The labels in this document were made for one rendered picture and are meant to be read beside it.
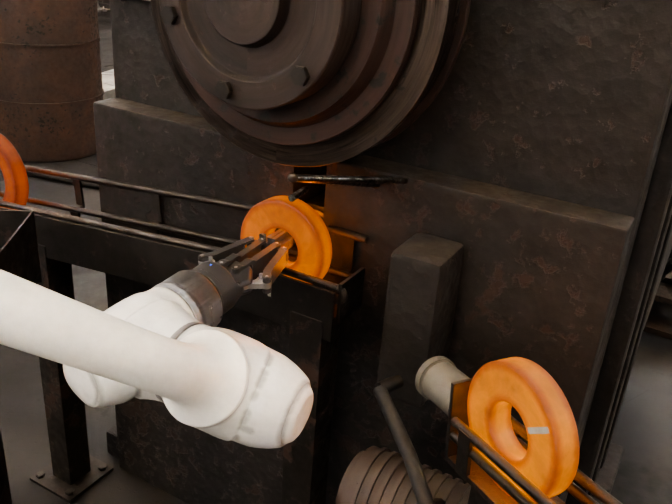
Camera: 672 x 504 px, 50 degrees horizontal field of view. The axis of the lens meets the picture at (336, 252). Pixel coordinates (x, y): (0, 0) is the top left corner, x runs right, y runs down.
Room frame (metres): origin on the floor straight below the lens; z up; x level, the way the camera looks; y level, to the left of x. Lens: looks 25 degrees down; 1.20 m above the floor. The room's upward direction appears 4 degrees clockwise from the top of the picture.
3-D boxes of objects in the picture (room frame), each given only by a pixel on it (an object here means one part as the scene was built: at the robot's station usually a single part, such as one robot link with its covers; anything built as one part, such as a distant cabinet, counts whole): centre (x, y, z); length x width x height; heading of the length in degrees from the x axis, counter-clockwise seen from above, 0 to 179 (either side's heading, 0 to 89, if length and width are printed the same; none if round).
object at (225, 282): (0.89, 0.16, 0.74); 0.09 x 0.08 x 0.07; 152
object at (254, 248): (0.95, 0.14, 0.74); 0.11 x 0.01 x 0.04; 153
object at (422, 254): (0.93, -0.13, 0.68); 0.11 x 0.08 x 0.24; 152
